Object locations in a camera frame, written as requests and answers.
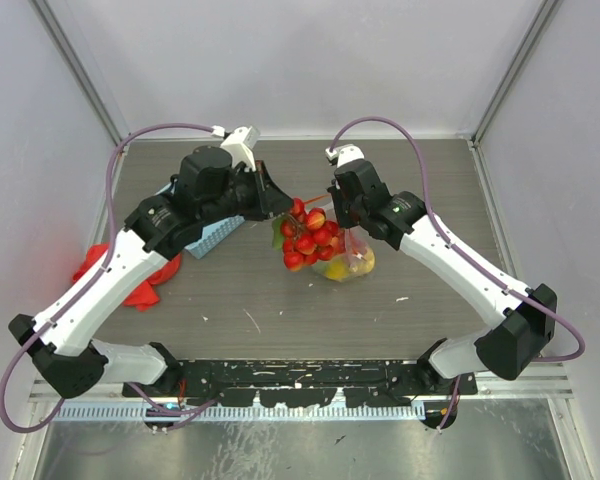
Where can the aluminium frame rail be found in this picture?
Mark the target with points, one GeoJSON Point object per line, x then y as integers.
{"type": "Point", "coordinates": [544, 380]}

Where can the white slotted cable duct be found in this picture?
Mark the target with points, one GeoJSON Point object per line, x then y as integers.
{"type": "Point", "coordinates": [127, 411]}

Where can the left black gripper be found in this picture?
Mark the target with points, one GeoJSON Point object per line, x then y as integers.
{"type": "Point", "coordinates": [270, 199]}

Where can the yellow pear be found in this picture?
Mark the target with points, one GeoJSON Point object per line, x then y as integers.
{"type": "Point", "coordinates": [361, 264]}

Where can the yellow mango slice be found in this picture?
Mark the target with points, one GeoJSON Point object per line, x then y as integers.
{"type": "Point", "coordinates": [337, 270]}

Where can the light blue plastic basket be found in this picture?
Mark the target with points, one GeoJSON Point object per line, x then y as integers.
{"type": "Point", "coordinates": [213, 235]}

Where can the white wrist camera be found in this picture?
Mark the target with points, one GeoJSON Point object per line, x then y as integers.
{"type": "Point", "coordinates": [339, 156]}
{"type": "Point", "coordinates": [239, 143]}

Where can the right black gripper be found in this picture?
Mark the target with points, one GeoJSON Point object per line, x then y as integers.
{"type": "Point", "coordinates": [344, 221]}

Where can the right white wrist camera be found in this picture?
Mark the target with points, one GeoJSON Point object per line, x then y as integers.
{"type": "Point", "coordinates": [339, 156]}

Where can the red crumpled cloth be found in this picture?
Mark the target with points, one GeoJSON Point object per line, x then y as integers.
{"type": "Point", "coordinates": [144, 296]}

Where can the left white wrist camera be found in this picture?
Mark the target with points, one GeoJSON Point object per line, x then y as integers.
{"type": "Point", "coordinates": [239, 143]}

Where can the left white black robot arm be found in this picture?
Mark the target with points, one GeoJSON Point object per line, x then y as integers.
{"type": "Point", "coordinates": [210, 186]}

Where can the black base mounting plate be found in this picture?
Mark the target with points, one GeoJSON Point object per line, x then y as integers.
{"type": "Point", "coordinates": [295, 384]}

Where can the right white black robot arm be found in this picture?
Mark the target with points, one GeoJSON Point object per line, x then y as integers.
{"type": "Point", "coordinates": [517, 318]}

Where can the clear orange zip top bag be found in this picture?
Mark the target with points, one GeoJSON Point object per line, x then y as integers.
{"type": "Point", "coordinates": [349, 242]}

